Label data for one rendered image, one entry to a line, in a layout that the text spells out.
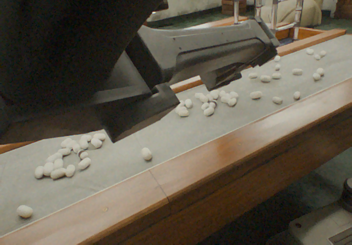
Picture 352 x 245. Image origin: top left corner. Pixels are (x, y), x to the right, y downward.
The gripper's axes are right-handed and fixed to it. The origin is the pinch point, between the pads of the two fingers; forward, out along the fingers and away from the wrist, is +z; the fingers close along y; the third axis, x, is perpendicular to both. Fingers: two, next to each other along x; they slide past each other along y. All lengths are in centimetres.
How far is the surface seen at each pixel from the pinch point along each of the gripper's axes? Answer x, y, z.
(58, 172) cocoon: 7.6, 44.4, 1.4
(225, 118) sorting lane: 11.5, -0.3, -0.3
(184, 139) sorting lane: 12.2, 14.0, -1.3
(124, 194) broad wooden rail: 17.0, 33.6, -11.4
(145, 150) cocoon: 10.9, 25.1, -3.2
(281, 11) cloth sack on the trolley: -88, -243, 165
